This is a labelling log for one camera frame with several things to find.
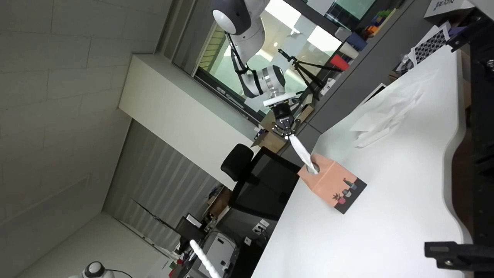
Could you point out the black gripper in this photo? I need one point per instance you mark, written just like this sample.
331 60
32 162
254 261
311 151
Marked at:
284 117

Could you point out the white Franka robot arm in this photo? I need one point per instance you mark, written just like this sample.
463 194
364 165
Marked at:
247 31

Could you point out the brown cardboard box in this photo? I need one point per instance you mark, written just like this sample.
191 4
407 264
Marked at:
271 136

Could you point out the pink and black tissue box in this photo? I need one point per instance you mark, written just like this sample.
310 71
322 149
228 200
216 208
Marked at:
333 185

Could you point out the black white checkered box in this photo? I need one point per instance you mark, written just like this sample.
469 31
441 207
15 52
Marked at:
429 46

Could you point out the white carton box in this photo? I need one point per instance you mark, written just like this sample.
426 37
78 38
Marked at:
447 9

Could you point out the black office chair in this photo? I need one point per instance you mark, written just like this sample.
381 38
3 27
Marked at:
262 185

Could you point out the small red object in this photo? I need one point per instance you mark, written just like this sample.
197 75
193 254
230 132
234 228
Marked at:
339 61

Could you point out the grey divider panel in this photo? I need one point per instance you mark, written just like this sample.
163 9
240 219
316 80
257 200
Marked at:
370 66

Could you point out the white computer case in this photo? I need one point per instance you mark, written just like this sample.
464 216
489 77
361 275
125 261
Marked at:
219 248

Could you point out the grey roller shutter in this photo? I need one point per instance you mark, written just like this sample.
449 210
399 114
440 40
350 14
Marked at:
154 190

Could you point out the white light bar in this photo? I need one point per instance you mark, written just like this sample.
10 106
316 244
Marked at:
203 256

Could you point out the black equipment rack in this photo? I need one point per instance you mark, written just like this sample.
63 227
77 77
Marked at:
483 128

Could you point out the black camera tripod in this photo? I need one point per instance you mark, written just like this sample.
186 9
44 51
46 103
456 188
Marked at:
308 74

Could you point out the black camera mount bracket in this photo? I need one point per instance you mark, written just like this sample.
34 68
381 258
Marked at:
456 254

